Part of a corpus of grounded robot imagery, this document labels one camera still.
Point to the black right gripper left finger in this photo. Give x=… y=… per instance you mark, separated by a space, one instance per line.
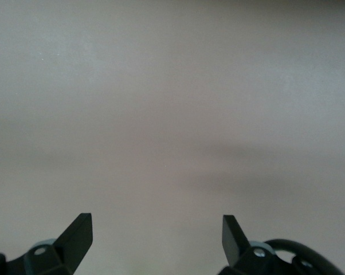
x=72 y=246

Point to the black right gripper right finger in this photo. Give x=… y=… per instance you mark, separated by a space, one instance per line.
x=235 y=249

